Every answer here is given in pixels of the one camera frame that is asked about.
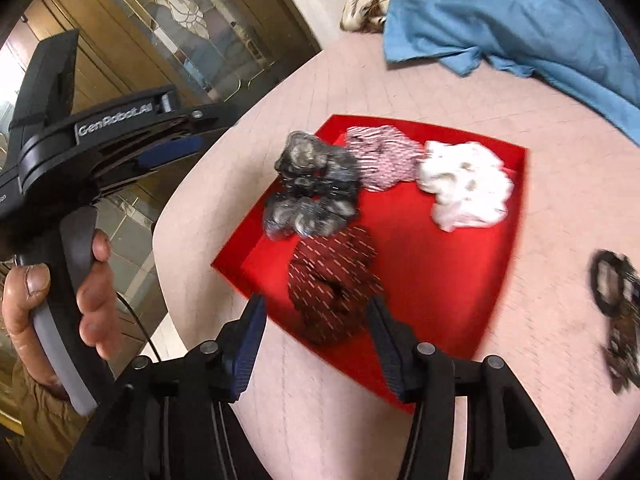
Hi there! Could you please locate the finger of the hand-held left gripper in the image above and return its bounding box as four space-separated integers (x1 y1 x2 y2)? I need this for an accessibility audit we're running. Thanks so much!
150 101 242 136
100 127 237 183

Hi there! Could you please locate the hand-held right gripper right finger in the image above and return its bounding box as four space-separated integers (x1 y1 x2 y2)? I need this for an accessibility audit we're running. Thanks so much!
365 295 583 480

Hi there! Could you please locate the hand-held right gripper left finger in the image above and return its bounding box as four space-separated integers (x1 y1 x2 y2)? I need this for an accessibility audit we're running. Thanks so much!
59 294 286 480

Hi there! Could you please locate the red tray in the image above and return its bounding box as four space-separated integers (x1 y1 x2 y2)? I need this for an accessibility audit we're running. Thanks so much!
211 114 530 415

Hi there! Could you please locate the dark red dashed scrunchie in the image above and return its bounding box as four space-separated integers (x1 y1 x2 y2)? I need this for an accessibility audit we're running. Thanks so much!
287 225 385 346

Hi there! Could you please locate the black beaded bracelet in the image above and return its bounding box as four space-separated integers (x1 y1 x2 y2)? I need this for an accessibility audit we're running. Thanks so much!
589 249 640 318

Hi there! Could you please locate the leopard print scrunchie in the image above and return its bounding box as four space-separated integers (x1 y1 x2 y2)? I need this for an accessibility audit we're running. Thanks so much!
602 305 640 395

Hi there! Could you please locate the person's left forearm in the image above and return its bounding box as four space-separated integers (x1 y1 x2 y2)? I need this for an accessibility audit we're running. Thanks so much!
0 360 96 466

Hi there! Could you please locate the person's left hand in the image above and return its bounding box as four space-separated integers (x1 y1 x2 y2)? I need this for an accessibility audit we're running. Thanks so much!
0 230 121 391

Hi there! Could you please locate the wooden door with glass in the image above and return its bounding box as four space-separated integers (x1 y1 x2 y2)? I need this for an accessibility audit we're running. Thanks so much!
0 0 323 376

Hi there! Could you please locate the grey furry scrunchie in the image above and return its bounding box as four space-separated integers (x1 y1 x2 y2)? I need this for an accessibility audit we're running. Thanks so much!
274 131 360 196
262 191 361 239

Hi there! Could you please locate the pink white striped scrunchie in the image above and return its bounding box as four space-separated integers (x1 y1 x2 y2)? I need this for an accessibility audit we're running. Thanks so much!
345 124 426 192

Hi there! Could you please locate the white spotted scrunchie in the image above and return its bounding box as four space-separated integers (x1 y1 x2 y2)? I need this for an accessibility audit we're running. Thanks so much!
417 140 516 233

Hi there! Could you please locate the blue cloth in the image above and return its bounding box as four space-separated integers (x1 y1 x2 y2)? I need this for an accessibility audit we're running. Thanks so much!
382 0 640 148

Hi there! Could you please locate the black cable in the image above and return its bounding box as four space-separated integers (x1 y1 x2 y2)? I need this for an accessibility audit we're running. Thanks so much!
116 291 163 362

